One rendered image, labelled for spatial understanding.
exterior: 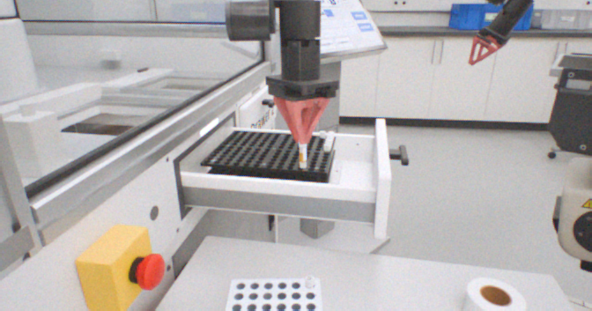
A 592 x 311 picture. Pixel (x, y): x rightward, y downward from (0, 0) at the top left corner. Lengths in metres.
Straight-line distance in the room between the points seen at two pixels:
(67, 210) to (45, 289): 0.08
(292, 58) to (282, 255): 0.33
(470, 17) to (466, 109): 0.82
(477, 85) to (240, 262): 3.34
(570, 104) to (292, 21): 0.57
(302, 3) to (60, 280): 0.41
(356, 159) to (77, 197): 0.55
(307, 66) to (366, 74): 3.07
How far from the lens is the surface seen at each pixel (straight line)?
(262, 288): 0.54
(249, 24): 0.52
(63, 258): 0.46
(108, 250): 0.47
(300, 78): 0.52
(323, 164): 0.65
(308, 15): 0.51
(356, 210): 0.59
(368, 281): 0.62
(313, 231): 1.90
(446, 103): 3.75
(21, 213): 0.41
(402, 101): 3.67
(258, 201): 0.61
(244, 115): 0.89
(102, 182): 0.49
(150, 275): 0.46
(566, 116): 0.88
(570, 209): 0.97
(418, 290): 0.62
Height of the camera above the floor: 1.17
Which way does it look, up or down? 22 degrees down
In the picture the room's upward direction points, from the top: straight up
